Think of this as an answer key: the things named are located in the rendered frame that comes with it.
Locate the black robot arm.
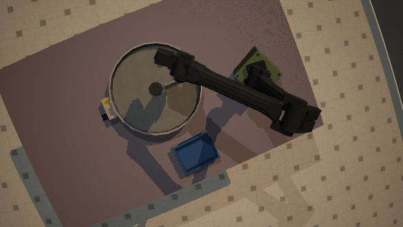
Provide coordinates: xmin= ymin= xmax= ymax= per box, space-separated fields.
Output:
xmin=154 ymin=48 xmax=322 ymax=137

